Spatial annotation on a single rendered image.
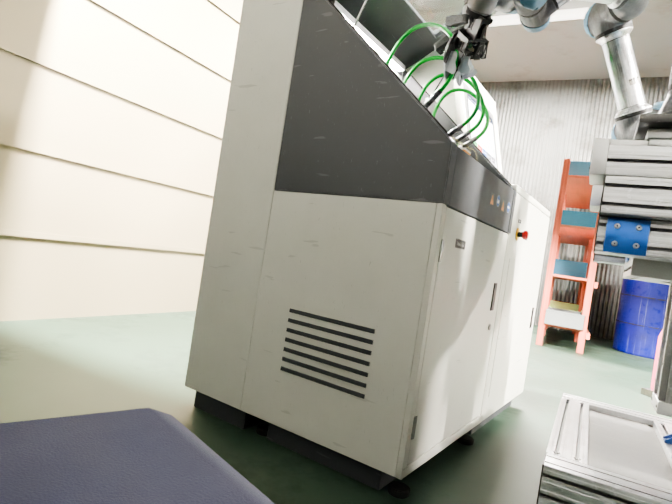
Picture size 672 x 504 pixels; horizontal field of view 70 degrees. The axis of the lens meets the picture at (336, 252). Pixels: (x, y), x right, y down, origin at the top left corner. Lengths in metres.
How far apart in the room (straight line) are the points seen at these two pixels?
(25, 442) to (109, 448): 0.03
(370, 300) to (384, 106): 0.54
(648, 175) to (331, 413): 1.00
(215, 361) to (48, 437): 1.47
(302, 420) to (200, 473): 1.28
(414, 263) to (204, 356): 0.84
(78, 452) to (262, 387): 1.35
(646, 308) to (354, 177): 5.03
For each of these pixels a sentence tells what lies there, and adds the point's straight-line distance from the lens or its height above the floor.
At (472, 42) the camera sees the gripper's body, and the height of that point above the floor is 1.27.
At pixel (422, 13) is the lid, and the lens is 2.08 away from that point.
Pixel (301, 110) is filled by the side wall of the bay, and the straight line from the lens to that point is 1.59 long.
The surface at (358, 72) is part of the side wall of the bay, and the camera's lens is 1.51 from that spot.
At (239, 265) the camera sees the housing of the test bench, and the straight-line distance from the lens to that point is 1.64.
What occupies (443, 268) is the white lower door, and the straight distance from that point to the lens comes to 1.33.
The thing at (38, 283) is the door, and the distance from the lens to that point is 3.12.
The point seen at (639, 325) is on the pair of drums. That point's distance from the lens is 6.14.
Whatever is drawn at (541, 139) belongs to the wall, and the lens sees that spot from 7.84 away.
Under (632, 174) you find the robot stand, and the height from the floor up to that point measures 0.91.
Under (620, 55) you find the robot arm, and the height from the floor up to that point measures 1.43.
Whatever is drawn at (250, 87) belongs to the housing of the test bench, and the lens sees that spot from 1.77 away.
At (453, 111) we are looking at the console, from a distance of 2.12.
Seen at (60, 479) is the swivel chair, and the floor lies 0.52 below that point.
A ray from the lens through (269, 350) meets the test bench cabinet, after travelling 1.56.
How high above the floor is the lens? 0.63
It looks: level
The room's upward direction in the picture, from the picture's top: 9 degrees clockwise
